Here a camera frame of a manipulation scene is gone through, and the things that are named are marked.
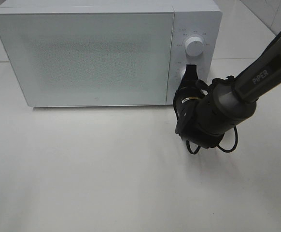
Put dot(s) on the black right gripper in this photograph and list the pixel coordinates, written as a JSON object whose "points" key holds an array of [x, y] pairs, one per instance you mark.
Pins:
{"points": [[186, 96]]}

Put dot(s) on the white control knob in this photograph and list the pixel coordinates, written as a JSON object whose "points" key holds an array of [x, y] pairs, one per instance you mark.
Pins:
{"points": [[194, 45], [182, 73]]}

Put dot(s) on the white microwave door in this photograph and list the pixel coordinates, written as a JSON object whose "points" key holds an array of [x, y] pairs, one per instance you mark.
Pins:
{"points": [[64, 60]]}

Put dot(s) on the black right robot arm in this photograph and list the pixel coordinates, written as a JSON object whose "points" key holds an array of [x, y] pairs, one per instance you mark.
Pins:
{"points": [[211, 110]]}

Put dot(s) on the white microwave oven body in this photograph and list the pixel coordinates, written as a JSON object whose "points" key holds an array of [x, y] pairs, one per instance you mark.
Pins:
{"points": [[190, 17]]}

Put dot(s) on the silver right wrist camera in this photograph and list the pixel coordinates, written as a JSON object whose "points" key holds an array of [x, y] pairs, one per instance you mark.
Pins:
{"points": [[199, 137]]}

